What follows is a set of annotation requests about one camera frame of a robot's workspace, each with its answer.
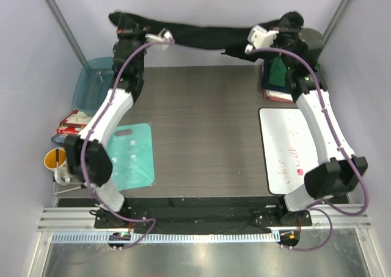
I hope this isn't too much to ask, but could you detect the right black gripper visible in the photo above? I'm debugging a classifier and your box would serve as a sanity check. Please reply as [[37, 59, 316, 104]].
[[264, 20, 299, 71]]

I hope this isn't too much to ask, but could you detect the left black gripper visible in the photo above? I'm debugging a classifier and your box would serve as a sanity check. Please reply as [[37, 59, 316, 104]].
[[117, 16, 155, 78]]

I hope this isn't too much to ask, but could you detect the black floral t shirt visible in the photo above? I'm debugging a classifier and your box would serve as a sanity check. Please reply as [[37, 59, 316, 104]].
[[108, 11, 277, 62]]

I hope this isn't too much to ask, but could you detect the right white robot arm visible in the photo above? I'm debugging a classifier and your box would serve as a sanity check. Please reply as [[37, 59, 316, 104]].
[[270, 12, 368, 225]]

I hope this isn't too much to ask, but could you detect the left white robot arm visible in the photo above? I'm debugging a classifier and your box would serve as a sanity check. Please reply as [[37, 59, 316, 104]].
[[65, 12, 150, 227]]

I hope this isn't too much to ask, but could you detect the green folded t shirt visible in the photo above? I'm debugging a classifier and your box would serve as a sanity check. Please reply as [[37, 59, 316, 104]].
[[268, 57, 287, 87]]

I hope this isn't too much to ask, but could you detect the teal plastic bin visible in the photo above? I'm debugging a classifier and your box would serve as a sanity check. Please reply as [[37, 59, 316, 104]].
[[72, 57, 114, 116]]

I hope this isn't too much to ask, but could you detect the white whiteboard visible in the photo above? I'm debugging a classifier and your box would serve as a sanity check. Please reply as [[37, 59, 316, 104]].
[[258, 108, 318, 195]]

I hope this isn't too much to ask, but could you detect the blue grey book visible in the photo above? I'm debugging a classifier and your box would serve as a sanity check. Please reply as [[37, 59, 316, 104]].
[[51, 133, 68, 145]]

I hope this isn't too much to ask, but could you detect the yellow mug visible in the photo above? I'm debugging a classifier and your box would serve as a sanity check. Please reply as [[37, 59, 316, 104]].
[[43, 147, 67, 171]]

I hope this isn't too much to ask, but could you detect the white floral mug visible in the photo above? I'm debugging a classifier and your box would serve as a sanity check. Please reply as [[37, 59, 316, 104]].
[[54, 165, 73, 186]]

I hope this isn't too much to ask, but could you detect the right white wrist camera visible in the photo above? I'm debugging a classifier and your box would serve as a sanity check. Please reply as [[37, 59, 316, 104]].
[[244, 25, 279, 54]]

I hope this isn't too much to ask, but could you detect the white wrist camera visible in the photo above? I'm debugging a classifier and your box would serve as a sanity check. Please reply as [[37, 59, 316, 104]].
[[244, 25, 279, 54], [145, 28, 175, 51]]

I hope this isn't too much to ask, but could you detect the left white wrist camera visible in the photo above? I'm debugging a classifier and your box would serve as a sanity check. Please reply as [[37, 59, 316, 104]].
[[145, 28, 175, 51]]

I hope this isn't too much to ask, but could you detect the right aluminium corner post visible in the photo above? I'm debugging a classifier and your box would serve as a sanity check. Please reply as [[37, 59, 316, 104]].
[[322, 0, 353, 50]]

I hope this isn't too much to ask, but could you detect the aluminium corner post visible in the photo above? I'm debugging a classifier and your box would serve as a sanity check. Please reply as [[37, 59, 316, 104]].
[[44, 0, 87, 66], [322, 0, 353, 50]]

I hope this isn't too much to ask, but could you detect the left aluminium corner post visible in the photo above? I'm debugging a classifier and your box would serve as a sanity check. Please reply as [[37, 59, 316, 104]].
[[44, 0, 87, 66]]

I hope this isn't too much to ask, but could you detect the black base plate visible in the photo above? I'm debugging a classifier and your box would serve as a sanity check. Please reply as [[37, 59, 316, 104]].
[[94, 197, 312, 234]]

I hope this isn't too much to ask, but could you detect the aluminium rail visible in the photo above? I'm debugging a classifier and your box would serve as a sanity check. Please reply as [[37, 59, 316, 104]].
[[38, 205, 371, 234]]

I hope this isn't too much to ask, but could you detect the white slotted cable duct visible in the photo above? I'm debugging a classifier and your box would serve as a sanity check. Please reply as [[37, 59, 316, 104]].
[[51, 231, 280, 244]]

